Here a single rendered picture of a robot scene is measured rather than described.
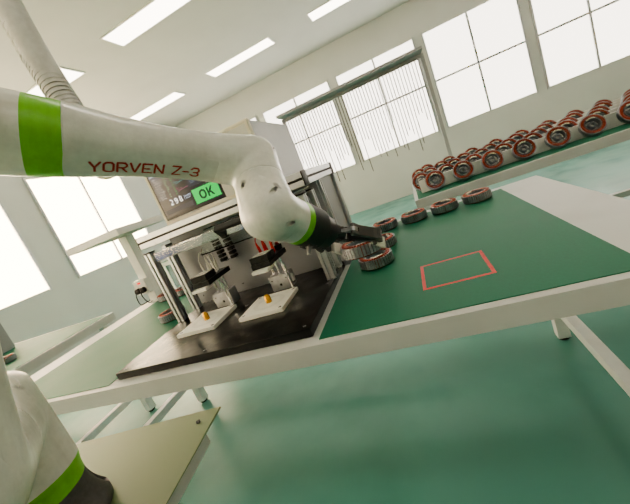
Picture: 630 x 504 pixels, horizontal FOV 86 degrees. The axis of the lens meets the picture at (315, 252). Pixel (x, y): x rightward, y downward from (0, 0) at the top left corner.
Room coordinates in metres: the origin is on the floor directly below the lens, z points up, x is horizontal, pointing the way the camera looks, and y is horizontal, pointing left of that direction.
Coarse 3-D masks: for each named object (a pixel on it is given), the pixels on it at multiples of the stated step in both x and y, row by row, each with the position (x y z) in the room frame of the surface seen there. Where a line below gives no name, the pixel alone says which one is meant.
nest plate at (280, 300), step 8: (296, 288) 1.03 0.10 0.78; (272, 296) 1.04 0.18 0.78; (280, 296) 1.01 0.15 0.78; (288, 296) 0.98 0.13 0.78; (256, 304) 1.02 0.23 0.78; (264, 304) 0.99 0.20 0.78; (272, 304) 0.96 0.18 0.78; (280, 304) 0.93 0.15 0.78; (248, 312) 0.98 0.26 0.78; (256, 312) 0.95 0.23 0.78; (264, 312) 0.92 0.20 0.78; (272, 312) 0.91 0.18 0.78; (240, 320) 0.95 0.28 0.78
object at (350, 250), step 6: (342, 246) 0.88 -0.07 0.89; (348, 246) 0.85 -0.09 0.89; (354, 246) 0.83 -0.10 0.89; (360, 246) 0.83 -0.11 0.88; (366, 246) 0.82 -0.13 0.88; (372, 246) 0.82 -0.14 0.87; (342, 252) 0.86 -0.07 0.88; (348, 252) 0.84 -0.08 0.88; (354, 252) 0.83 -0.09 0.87; (360, 252) 0.82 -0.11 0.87; (366, 252) 0.82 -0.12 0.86; (372, 252) 0.82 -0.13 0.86; (348, 258) 0.84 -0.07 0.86; (354, 258) 0.83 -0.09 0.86
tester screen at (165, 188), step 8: (152, 184) 1.22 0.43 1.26; (160, 184) 1.21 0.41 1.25; (168, 184) 1.20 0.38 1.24; (176, 184) 1.19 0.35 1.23; (184, 184) 1.18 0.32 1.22; (200, 184) 1.16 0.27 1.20; (160, 192) 1.22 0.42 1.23; (168, 192) 1.21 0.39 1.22; (176, 192) 1.20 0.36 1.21; (184, 192) 1.19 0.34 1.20; (160, 200) 1.22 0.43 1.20; (184, 200) 1.19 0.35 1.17; (208, 200) 1.16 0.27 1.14; (168, 208) 1.22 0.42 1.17; (168, 216) 1.22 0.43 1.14
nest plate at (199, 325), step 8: (208, 312) 1.15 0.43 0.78; (216, 312) 1.11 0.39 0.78; (224, 312) 1.08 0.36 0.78; (200, 320) 1.10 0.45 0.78; (208, 320) 1.06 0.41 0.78; (216, 320) 1.03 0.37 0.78; (192, 328) 1.04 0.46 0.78; (200, 328) 1.01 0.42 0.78; (208, 328) 0.99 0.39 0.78; (184, 336) 1.03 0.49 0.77
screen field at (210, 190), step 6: (204, 186) 1.16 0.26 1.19; (210, 186) 1.15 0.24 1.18; (216, 186) 1.15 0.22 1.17; (192, 192) 1.18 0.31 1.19; (198, 192) 1.17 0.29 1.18; (204, 192) 1.16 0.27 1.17; (210, 192) 1.16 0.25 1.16; (216, 192) 1.15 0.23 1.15; (198, 198) 1.17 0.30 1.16; (204, 198) 1.17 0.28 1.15; (210, 198) 1.16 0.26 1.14
